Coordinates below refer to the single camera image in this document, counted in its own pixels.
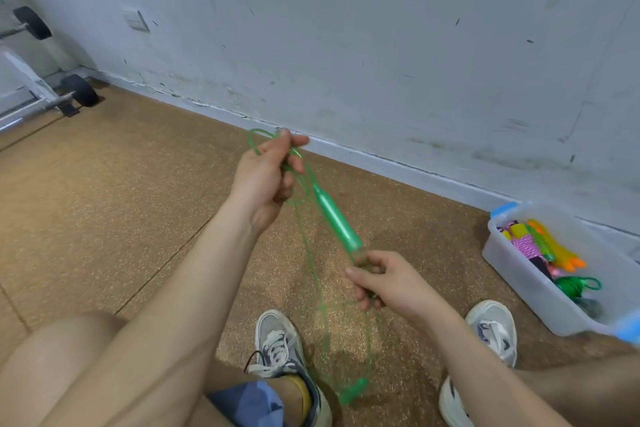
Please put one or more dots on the person's left thumb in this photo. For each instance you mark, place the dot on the person's left thumb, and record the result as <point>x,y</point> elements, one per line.
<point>290,142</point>

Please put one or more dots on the person's leg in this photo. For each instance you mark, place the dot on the person's leg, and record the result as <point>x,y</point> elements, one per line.
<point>595,386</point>
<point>50,366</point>

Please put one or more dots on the person's left forearm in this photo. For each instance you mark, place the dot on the person's left forearm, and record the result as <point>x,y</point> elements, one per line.
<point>165,311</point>

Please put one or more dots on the grey white left sneaker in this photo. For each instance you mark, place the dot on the grey white left sneaker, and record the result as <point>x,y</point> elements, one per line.
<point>280,341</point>

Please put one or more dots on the yellow sock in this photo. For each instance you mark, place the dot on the yellow sock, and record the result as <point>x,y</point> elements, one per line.
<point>301,394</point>

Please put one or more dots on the person's left leg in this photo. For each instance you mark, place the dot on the person's left leg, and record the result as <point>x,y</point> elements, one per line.
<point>50,366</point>

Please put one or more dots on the person's right thumb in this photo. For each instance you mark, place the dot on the person's right thumb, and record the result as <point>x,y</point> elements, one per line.
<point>382,257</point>

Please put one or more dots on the person's right hand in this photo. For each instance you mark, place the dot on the person's right hand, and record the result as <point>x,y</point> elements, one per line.
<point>405,286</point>

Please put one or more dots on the person's right leg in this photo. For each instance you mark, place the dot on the person's right leg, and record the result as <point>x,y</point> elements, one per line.
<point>595,386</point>

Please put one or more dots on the white wall socket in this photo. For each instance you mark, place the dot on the white wall socket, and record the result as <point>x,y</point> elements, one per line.
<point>135,20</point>

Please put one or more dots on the white right sneaker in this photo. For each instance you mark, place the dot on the white right sneaker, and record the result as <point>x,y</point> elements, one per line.
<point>492,331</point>

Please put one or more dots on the person's left hand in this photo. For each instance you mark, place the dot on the person's left hand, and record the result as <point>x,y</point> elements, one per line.
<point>257,176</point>

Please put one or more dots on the black dumbbell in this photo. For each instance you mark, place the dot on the black dumbbell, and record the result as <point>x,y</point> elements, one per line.
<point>80,90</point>
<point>32,22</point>

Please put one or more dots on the clear plastic storage bin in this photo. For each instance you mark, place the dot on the clear plastic storage bin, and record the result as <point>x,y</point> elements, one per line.
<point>520,276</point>

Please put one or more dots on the white metal dumbbell rack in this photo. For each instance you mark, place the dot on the white metal dumbbell rack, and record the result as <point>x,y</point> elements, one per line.
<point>22,76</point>

